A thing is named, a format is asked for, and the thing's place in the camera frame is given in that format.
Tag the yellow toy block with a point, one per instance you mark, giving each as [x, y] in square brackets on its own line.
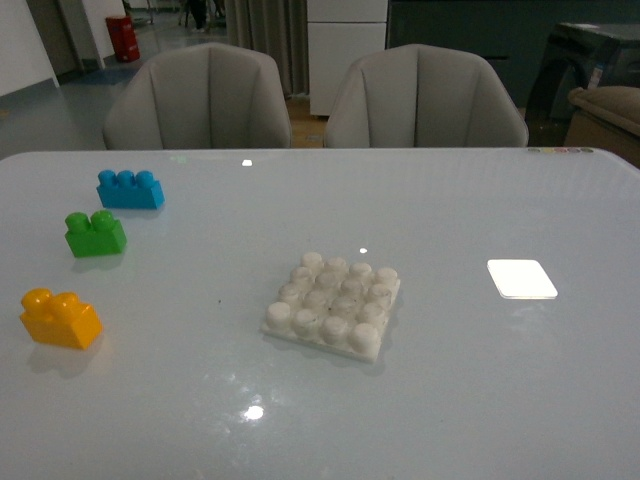
[60, 319]

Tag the blue toy block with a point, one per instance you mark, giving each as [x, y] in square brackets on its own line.
[126, 190]

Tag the green toy block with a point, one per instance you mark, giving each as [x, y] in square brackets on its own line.
[96, 235]

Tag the right grey armchair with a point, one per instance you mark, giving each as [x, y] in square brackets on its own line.
[426, 97]

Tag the grey armchair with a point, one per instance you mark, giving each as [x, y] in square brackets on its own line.
[207, 96]
[426, 97]

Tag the left grey armchair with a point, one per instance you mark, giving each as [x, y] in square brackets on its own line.
[207, 96]

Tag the white drawer cabinet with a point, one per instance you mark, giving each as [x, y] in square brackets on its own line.
[339, 33]

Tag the grey curtain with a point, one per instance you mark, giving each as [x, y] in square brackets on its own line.
[277, 28]

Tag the colour dot sticker strip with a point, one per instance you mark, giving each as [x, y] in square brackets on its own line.
[560, 150]

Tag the dark kitchen counter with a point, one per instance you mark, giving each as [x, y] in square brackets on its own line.
[511, 35]

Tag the brown sofa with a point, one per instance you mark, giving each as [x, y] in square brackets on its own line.
[606, 118]

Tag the white studded base plate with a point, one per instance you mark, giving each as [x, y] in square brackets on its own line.
[335, 306]

